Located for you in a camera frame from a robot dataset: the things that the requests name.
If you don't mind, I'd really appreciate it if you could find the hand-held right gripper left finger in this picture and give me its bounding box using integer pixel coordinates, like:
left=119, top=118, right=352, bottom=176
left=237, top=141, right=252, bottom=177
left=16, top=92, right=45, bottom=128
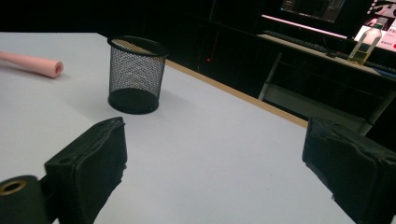
left=44, top=116, right=128, bottom=224

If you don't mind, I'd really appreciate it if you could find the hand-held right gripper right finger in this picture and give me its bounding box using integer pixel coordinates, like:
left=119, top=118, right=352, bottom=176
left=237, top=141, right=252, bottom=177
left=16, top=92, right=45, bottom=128
left=302, top=117, right=396, bottom=224

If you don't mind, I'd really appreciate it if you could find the black mesh pen holder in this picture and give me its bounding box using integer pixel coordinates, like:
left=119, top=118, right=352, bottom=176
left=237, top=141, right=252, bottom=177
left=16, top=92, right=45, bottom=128
left=106, top=35, right=170, bottom=116

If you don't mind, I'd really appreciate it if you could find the pink hairbrush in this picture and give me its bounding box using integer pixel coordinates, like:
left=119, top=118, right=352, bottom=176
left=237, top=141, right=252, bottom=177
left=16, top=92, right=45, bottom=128
left=0, top=50, right=64, bottom=79

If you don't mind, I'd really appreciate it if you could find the metal-framed desk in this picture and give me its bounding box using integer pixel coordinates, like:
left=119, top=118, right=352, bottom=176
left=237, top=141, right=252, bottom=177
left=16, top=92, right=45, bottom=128
left=256, top=33, right=396, bottom=136

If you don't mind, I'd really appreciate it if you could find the clear bottle with yellow liquid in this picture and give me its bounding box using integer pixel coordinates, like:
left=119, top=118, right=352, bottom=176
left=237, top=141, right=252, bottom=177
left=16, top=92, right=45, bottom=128
left=346, top=17, right=389, bottom=66

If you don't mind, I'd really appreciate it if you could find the bright computer monitor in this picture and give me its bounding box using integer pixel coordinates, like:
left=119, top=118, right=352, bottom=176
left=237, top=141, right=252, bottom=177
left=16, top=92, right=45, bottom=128
left=354, top=0, right=396, bottom=53

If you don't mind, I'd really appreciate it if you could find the black keyboard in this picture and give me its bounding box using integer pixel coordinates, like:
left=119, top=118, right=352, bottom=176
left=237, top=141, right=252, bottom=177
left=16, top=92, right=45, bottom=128
left=262, top=29, right=396, bottom=76

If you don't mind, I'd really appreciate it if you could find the dark computer monitor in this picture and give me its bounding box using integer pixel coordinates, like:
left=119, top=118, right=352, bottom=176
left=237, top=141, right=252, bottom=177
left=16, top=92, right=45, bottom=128
left=261, top=0, right=370, bottom=40

